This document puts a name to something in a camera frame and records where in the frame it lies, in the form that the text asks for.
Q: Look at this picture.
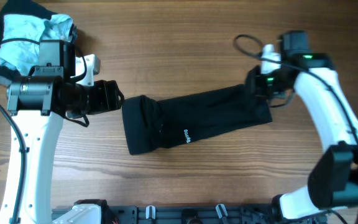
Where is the black t-shirt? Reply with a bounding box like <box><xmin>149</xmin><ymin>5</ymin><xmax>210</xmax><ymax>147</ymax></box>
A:
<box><xmin>122</xmin><ymin>84</ymin><xmax>272</xmax><ymax>155</ymax></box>

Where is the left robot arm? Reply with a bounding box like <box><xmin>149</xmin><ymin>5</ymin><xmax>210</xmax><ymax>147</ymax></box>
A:
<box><xmin>0</xmin><ymin>40</ymin><xmax>124</xmax><ymax>223</ymax></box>

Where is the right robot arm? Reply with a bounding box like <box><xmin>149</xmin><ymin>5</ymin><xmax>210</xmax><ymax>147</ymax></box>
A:
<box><xmin>249</xmin><ymin>30</ymin><xmax>358</xmax><ymax>223</ymax></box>

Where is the light blue folded garment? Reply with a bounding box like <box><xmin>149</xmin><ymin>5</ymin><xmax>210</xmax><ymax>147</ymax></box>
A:
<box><xmin>0</xmin><ymin>14</ymin><xmax>74</xmax><ymax>75</ymax></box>

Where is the black folded garment in pile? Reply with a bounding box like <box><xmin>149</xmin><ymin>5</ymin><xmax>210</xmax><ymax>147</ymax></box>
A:
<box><xmin>0</xmin><ymin>1</ymin><xmax>78</xmax><ymax>81</ymax></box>

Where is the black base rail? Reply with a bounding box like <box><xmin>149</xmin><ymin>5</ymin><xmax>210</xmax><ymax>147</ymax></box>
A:
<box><xmin>50</xmin><ymin>203</ymin><xmax>328</xmax><ymax>224</ymax></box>

